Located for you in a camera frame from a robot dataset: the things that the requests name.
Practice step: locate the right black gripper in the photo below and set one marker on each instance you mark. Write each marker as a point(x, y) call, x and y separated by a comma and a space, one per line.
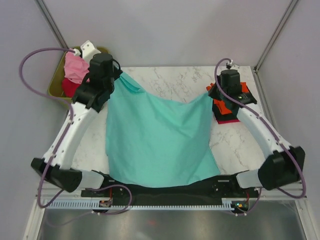
point(212, 93)

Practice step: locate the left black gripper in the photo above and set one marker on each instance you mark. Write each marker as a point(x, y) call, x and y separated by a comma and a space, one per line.
point(116, 73)

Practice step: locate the teal t shirt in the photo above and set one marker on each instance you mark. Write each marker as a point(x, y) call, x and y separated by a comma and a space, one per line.
point(157, 143)

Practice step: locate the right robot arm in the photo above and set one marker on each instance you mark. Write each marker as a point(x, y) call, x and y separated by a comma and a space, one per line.
point(283, 163)

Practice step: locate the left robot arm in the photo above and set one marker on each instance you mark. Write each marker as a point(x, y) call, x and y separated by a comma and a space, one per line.
point(55, 166)

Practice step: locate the orange folded t shirt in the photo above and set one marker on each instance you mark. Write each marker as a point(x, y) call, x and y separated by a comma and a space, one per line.
point(220, 104)

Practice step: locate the black folded t shirt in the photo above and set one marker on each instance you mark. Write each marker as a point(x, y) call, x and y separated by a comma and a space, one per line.
point(225, 116)

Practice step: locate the magenta folded t shirt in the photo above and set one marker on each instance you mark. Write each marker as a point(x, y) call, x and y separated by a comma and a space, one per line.
point(220, 122)

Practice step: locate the pink t shirt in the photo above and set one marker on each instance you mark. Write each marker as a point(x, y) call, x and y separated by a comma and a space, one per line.
point(75, 68)

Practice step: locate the red t shirt in bin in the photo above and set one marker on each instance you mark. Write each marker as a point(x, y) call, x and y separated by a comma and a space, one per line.
point(69, 87)

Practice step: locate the olive green plastic bin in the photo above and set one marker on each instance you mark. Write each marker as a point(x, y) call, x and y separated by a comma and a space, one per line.
point(55, 86)

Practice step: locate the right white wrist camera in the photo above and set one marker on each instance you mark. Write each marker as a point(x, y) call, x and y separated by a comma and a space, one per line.
point(230, 65)

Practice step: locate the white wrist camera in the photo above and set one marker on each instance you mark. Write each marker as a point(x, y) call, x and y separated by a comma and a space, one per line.
point(87, 51)
point(230, 65)

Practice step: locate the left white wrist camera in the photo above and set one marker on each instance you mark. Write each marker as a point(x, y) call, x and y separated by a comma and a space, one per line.
point(87, 51)

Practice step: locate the left aluminium frame post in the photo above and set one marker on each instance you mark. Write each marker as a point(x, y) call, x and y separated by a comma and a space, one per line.
point(51, 23)

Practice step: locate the aluminium frame post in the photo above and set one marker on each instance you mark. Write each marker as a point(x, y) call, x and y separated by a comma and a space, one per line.
point(276, 33)
point(51, 23)

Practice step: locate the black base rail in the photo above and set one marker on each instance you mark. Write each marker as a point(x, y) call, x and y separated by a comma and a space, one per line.
point(208, 191)

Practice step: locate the right aluminium frame post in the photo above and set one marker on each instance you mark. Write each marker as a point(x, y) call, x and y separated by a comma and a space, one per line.
point(276, 33)

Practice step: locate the white slotted cable duct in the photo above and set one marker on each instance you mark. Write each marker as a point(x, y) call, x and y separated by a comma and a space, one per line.
point(99, 205)

